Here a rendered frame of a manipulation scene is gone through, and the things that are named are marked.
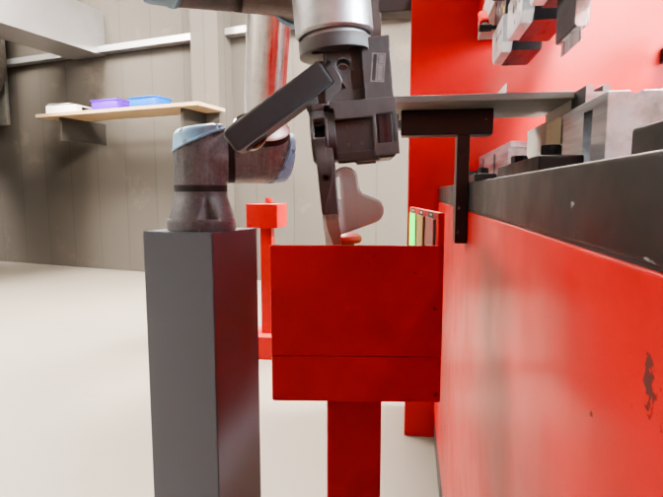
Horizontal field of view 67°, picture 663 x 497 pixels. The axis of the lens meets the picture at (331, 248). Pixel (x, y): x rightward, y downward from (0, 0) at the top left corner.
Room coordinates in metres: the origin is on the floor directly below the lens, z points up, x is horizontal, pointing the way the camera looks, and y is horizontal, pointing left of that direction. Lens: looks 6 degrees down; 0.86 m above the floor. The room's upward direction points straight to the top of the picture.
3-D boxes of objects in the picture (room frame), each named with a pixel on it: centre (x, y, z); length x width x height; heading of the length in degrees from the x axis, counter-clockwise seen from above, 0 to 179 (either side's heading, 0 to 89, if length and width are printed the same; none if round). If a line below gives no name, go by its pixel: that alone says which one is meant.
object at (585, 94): (0.78, -0.37, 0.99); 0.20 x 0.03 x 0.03; 171
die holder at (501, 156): (1.35, -0.46, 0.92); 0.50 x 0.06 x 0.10; 171
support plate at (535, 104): (0.83, -0.23, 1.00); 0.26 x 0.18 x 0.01; 81
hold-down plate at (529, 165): (0.78, -0.31, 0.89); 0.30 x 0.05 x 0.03; 171
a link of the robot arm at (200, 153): (1.13, 0.29, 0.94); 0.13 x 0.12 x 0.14; 104
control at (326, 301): (0.55, -0.03, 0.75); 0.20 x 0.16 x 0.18; 179
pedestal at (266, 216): (2.59, 0.33, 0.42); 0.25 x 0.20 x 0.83; 81
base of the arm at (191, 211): (1.13, 0.29, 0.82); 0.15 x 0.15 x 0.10
